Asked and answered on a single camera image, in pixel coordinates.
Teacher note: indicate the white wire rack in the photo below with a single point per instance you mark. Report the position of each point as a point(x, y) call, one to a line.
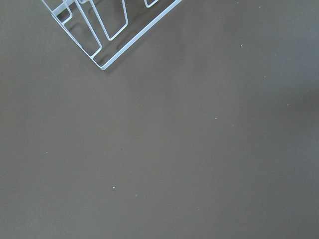
point(105, 29)

